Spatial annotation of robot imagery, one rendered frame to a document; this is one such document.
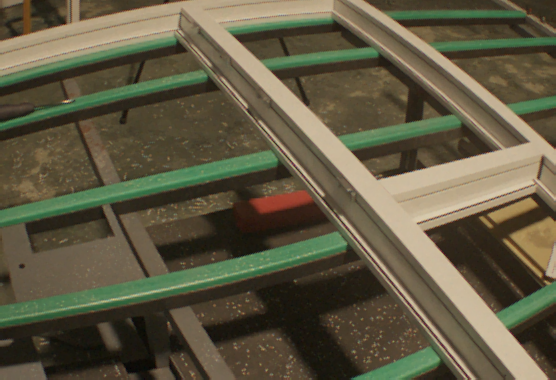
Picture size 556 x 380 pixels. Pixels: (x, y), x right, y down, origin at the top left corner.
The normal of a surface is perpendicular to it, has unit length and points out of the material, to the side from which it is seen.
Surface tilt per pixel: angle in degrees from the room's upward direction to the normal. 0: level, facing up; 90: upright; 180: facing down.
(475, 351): 90
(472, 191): 90
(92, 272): 0
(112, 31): 90
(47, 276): 0
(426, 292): 90
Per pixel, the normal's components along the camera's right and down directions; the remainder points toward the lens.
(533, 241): 0.04, -0.84
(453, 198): 0.40, 0.51
